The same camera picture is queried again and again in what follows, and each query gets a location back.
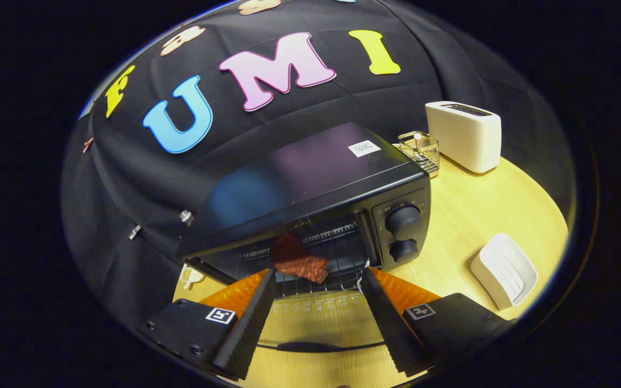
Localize red meat slice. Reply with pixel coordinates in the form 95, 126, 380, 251
270, 233, 329, 285

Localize white ribbed plate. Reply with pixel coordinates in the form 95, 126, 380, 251
471, 233, 539, 311

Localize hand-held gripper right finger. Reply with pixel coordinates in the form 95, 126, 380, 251
357, 267, 516, 378

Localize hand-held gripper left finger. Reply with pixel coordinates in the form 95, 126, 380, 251
138, 268, 278, 380

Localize metal wire basket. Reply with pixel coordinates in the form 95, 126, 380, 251
397, 131, 440, 178

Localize black backdrop cloth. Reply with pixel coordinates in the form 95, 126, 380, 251
61, 0, 575, 329

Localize black toaster oven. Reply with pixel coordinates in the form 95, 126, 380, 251
175, 122, 432, 354

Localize white toaster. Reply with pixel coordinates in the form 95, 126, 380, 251
425, 101, 502, 174

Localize white divided snack tray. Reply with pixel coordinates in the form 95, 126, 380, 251
180, 264, 205, 290

